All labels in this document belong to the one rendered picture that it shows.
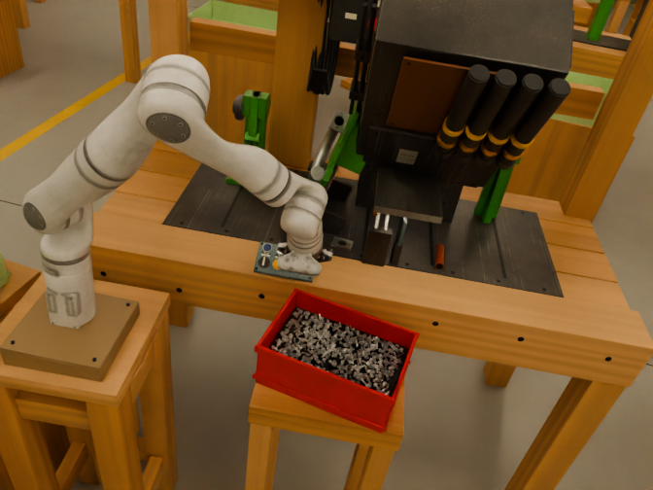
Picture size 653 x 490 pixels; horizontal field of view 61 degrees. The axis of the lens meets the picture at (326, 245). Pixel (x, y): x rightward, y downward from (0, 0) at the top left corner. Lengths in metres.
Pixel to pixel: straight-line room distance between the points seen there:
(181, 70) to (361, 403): 0.75
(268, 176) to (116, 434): 0.71
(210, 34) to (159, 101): 1.14
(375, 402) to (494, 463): 1.19
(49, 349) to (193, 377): 1.14
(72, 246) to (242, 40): 0.95
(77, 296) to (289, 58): 0.94
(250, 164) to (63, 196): 0.35
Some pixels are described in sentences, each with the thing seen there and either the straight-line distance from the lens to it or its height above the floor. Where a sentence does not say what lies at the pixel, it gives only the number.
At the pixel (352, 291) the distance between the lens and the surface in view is 1.40.
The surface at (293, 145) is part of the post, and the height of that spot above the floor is 0.96.
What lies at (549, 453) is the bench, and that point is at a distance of 1.90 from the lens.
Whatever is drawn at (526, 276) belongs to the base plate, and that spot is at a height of 0.90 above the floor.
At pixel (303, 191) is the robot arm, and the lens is 0.99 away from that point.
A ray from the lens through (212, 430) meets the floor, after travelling 2.20.
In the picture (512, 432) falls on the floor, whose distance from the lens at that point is 2.45.
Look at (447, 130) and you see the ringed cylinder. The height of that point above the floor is 1.35.
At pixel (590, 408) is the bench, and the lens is 1.75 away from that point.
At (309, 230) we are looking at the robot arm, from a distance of 0.98.
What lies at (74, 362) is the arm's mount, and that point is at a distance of 1.26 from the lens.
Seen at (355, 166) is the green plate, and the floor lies 1.12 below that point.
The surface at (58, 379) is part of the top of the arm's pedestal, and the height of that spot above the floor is 0.85.
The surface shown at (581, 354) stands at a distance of 1.58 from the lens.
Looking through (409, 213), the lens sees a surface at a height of 1.13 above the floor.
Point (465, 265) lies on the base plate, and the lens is 1.59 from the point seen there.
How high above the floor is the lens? 1.82
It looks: 37 degrees down
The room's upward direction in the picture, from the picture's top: 9 degrees clockwise
